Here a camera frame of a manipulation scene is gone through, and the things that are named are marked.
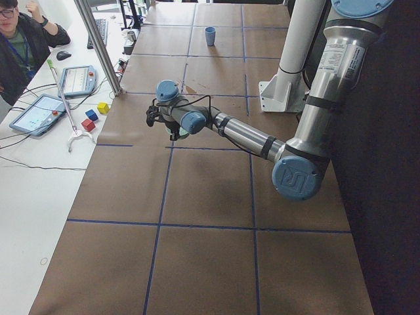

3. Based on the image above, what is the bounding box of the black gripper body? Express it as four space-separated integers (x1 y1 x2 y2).
152 103 180 128

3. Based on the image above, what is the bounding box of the mint green bowl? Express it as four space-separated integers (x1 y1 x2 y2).
165 127 190 140

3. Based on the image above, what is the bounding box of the light blue plastic cup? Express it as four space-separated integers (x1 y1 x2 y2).
205 26 216 47

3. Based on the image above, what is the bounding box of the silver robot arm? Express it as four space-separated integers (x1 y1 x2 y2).
146 1 393 201

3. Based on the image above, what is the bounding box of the yellow cube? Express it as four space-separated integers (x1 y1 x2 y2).
96 102 110 114

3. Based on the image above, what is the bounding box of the blue cube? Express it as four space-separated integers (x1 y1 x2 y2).
85 110 98 121

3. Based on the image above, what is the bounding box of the red cube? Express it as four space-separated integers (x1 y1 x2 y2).
81 118 96 132

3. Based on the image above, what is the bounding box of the reacher grabber stick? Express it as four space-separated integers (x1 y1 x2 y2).
47 59 96 153

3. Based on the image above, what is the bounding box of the small metal cup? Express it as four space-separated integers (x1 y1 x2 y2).
127 31 137 42

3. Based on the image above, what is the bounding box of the far teach pendant tablet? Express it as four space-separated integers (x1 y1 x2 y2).
60 65 96 98

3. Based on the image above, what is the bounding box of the teach pendant tablet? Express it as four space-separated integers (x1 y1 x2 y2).
9 94 66 137
60 65 96 98

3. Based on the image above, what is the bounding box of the black keyboard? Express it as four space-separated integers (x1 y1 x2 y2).
87 18 109 51

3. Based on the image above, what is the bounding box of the black computer mouse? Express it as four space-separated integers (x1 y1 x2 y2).
56 51 72 61

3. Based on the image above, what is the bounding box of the near teach pendant tablet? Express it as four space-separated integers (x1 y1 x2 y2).
9 94 66 137

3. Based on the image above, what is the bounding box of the person in black jacket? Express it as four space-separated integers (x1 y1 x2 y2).
1 1 71 106

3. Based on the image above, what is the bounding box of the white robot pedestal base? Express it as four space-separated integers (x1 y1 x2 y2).
258 0 329 114

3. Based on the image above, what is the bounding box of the aluminium frame post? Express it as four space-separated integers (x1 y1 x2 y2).
74 0 122 96

